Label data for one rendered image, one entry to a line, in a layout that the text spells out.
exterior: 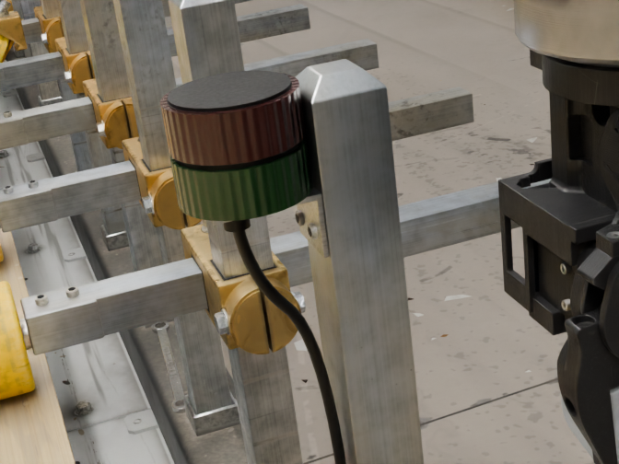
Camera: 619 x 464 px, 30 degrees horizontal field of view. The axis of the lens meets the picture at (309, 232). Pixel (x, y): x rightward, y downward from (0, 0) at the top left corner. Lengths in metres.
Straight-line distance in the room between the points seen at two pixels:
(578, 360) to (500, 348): 2.18
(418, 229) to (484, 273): 2.08
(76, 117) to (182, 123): 0.82
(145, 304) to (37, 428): 0.11
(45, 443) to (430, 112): 0.53
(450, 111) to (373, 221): 0.63
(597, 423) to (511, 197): 0.10
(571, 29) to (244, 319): 0.43
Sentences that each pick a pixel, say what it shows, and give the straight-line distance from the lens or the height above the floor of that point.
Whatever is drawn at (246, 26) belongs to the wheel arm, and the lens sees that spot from 1.58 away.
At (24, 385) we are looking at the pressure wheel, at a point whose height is 0.92.
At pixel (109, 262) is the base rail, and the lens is 1.53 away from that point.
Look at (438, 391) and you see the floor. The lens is 2.48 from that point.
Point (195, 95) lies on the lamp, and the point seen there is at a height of 1.17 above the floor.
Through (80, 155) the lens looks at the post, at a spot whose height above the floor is 0.76.
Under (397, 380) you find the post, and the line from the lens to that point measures 0.56.
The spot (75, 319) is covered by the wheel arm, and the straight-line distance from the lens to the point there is 0.82.
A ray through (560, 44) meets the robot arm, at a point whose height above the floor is 1.20.
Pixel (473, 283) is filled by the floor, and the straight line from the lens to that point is 2.91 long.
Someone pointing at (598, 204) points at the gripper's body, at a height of 1.12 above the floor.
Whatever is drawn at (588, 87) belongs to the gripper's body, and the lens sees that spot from 0.41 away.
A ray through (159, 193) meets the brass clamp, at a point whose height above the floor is 0.96.
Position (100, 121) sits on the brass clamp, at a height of 0.95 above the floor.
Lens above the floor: 1.30
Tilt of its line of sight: 23 degrees down
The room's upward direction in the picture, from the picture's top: 8 degrees counter-clockwise
